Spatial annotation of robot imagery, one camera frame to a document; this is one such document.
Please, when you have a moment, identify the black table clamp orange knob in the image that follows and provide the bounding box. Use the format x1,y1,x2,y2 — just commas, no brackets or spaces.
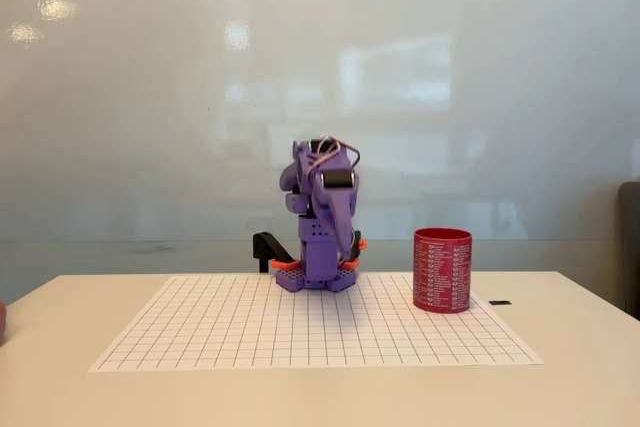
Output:
341,229,370,269

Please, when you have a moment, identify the black table clamp orange pad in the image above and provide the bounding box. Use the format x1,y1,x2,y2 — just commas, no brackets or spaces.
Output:
252,230,303,274

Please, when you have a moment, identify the white grid paper sheet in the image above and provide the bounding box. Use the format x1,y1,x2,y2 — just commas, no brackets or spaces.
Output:
87,273,545,374

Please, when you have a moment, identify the red white black servo cable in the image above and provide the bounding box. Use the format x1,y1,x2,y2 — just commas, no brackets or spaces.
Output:
305,135,363,183

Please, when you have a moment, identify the red cup with white print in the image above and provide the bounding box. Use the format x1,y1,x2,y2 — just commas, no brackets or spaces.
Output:
412,227,474,315

